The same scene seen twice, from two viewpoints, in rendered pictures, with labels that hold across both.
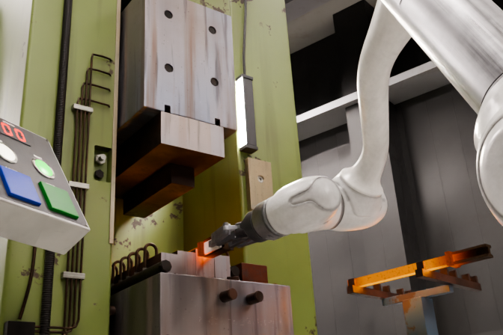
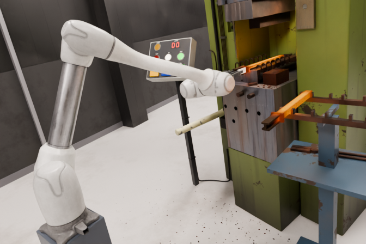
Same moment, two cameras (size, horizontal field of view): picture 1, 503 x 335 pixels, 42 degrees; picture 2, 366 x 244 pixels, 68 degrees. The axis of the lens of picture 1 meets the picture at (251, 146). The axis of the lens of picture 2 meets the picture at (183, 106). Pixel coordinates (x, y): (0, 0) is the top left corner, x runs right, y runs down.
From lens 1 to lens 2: 206 cm
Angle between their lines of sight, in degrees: 100
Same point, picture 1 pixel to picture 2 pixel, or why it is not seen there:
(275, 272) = (316, 63)
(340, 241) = not seen: outside the picture
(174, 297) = not seen: hidden behind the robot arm
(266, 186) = (307, 11)
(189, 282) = not seen: hidden behind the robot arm
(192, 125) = (237, 6)
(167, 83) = not seen: outside the picture
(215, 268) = (250, 76)
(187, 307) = (230, 96)
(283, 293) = (269, 93)
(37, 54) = not seen: outside the picture
